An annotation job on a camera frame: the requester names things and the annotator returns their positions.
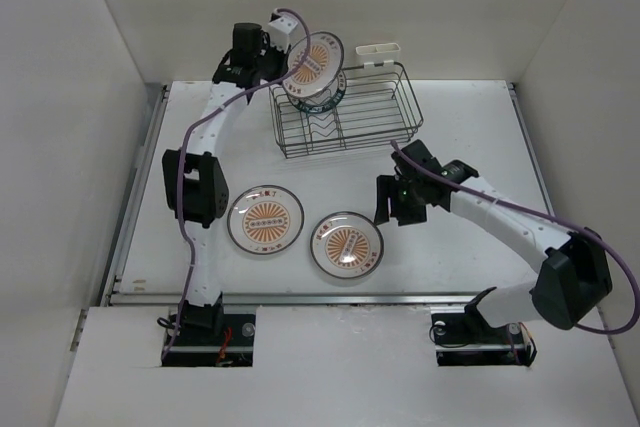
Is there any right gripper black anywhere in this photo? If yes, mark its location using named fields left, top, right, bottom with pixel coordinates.
left=373, top=174, right=427, bottom=226

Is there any red rim plate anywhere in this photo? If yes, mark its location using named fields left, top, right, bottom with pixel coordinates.
left=282, top=31, right=344, bottom=99

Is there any orange sunburst plate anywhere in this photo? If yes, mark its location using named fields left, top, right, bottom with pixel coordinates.
left=227, top=185, right=305, bottom=256
left=309, top=211, right=385, bottom=280

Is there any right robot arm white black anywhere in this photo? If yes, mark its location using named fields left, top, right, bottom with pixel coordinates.
left=375, top=141, right=613, bottom=341

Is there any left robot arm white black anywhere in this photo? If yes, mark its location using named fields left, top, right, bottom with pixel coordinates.
left=158, top=14, right=309, bottom=344

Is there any rearmost teal lettered plate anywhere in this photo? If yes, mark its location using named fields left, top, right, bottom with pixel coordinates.
left=289, top=70, right=347, bottom=115

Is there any white cutlery holder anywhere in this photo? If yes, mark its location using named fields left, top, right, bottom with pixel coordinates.
left=355, top=42, right=401, bottom=68

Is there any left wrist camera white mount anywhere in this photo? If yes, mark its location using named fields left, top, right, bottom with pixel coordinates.
left=266, top=11, right=299, bottom=52

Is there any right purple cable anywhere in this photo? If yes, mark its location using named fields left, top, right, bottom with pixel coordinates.
left=391, top=140, right=640, bottom=366

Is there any purple cable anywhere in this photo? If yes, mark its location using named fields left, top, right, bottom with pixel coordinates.
left=160, top=7, right=311, bottom=353
left=391, top=140, right=640, bottom=366

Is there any grey wire dish rack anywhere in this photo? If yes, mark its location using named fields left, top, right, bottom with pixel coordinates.
left=270, top=62, right=424, bottom=158

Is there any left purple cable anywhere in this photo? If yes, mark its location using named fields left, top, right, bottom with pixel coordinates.
left=160, top=7, right=311, bottom=353

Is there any right side rail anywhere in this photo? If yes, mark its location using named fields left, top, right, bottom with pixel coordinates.
left=507, top=82, right=555, bottom=216

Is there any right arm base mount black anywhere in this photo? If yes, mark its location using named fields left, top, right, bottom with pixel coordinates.
left=429, top=310, right=538, bottom=367

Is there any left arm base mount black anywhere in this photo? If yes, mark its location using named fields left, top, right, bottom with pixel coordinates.
left=160, top=314, right=256, bottom=368

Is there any aluminium front rail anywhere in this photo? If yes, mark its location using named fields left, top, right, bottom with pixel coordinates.
left=109, top=288, right=584, bottom=306

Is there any left side rail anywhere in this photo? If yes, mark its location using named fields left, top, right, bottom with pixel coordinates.
left=69, top=84, right=170, bottom=351

